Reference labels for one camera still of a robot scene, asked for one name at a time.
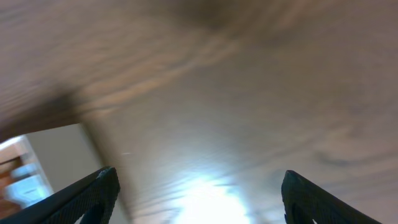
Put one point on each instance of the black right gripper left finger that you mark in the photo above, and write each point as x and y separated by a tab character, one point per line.
90	200

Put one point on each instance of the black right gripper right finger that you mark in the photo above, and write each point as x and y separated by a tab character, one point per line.
307	203

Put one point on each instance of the yellow grey toy truck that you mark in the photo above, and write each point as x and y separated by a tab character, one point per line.
28	187

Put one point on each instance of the white cardboard box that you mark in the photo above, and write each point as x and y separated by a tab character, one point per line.
63	156

